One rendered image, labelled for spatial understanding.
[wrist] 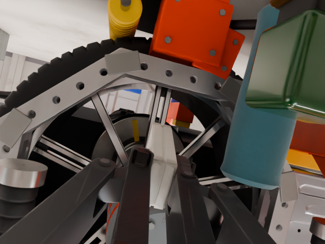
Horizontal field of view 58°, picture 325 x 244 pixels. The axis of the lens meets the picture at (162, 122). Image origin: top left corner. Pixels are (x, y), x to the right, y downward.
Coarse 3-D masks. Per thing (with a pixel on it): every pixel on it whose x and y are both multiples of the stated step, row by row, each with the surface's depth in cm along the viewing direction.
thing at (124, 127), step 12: (120, 120) 98; (132, 120) 96; (144, 120) 97; (156, 120) 98; (120, 132) 96; (132, 132) 96; (144, 132) 97; (96, 144) 95; (108, 144) 95; (132, 144) 95; (180, 144) 99; (96, 156) 95; (108, 156) 96
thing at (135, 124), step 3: (135, 120) 96; (135, 123) 96; (135, 126) 96; (135, 129) 96; (135, 132) 96; (138, 132) 96; (135, 135) 96; (138, 135) 96; (135, 138) 96; (138, 138) 97
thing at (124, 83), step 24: (96, 96) 58; (168, 96) 61; (192, 96) 61; (216, 120) 64; (48, 144) 58; (120, 144) 60; (144, 144) 62; (192, 144) 62; (216, 144) 81; (72, 168) 59; (216, 168) 85; (240, 192) 69
